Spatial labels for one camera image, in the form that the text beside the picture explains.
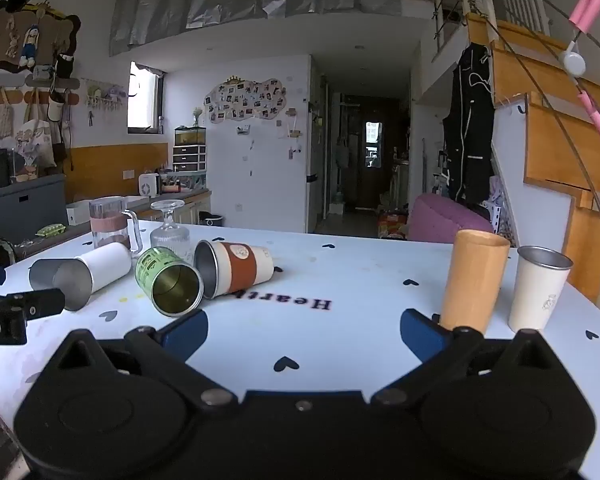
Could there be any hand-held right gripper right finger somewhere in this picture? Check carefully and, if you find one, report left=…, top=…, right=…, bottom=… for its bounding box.
left=370, top=309, right=563, bottom=407

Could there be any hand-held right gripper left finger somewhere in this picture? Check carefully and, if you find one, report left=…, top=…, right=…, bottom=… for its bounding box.
left=45, top=309, right=237, bottom=407

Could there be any white steel cup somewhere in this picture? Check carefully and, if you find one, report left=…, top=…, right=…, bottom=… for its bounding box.
left=28, top=242, right=133, bottom=312

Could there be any green tin cup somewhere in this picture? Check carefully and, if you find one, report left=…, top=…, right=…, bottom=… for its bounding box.
left=134, top=246, right=204, bottom=318

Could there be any tall wooden cup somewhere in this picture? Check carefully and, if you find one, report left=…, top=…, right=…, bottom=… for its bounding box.
left=439, top=228, right=511, bottom=334

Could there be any white cup with brown sleeve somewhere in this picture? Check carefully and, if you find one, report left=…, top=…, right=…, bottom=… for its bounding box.
left=193, top=239, right=275, bottom=301

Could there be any cream steel cup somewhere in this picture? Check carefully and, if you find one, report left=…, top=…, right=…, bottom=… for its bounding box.
left=508, top=245, right=574, bottom=332

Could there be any grey cabinet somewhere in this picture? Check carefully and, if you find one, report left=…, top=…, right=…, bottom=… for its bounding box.
left=0, top=173, right=69, bottom=242

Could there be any clear ribbed glass goblet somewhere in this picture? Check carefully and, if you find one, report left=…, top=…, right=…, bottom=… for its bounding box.
left=149, top=199, right=192, bottom=264

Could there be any white box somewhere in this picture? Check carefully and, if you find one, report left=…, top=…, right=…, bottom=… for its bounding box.
left=65, top=200, right=92, bottom=226

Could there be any glass mug with pink band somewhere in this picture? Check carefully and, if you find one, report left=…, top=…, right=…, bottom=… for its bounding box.
left=88, top=195, right=144, bottom=256

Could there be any red snack bag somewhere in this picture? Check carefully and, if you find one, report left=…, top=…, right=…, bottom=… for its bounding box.
left=377, top=212, right=409, bottom=239

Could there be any purple round pouf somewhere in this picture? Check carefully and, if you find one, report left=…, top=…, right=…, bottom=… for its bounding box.
left=408, top=193, right=495, bottom=244

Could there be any printed canvas tote bag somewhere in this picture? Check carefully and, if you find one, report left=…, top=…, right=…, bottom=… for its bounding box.
left=15, top=89, right=59, bottom=169

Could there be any small drawer unit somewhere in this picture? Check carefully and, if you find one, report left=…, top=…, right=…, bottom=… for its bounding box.
left=172, top=144, right=209, bottom=174

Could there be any dark entrance door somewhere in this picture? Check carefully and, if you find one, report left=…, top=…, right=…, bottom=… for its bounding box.
left=356, top=97, right=396, bottom=211

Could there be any fish tank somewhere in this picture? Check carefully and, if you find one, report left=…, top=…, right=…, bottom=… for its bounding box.
left=174, top=125, right=207, bottom=147

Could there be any black hanging jacket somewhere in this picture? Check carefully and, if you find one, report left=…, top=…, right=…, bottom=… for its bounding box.
left=442, top=42, right=496, bottom=207

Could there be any window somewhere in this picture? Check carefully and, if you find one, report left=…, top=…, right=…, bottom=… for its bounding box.
left=127, top=61, right=164, bottom=135

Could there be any wooden staircase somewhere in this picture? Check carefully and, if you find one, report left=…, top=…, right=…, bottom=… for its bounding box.
left=466, top=12, right=600, bottom=317

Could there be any cloud-shaped photo board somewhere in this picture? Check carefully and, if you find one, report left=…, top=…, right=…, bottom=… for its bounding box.
left=203, top=75, right=287, bottom=124

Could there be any white round disc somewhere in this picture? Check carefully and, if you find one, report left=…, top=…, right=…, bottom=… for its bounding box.
left=559, top=51, right=587, bottom=77

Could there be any metal stair railing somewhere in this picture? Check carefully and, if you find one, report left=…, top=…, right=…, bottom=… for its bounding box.
left=428, top=0, right=493, bottom=57

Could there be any pink padded bar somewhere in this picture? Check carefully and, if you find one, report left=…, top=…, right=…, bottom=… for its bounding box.
left=568, top=0, right=600, bottom=169

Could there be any brown wall board with dolls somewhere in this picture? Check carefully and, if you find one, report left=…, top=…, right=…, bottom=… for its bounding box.
left=0, top=0, right=82, bottom=75

